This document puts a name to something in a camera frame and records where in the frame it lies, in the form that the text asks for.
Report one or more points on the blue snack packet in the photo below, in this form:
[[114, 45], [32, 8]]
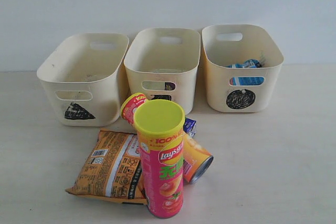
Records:
[[246, 81]]

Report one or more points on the pink Lays chip can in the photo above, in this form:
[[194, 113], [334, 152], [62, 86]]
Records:
[[159, 128]]

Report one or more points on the cream bin with triangle mark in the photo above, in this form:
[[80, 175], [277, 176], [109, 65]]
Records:
[[85, 80]]

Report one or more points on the yellow Lays chip can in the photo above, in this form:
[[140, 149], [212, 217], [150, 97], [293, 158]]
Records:
[[196, 158]]

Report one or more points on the cream bin with circle mark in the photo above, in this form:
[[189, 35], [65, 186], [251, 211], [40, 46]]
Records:
[[225, 45]]

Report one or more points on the cream bin with square mark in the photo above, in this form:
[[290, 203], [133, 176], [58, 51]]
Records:
[[160, 55]]

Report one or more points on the blue white milk carton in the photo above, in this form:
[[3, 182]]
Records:
[[189, 127]]

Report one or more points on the purple juice carton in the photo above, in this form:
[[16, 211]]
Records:
[[169, 86]]

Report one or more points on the orange noodle packet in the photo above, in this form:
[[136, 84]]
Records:
[[112, 171]]

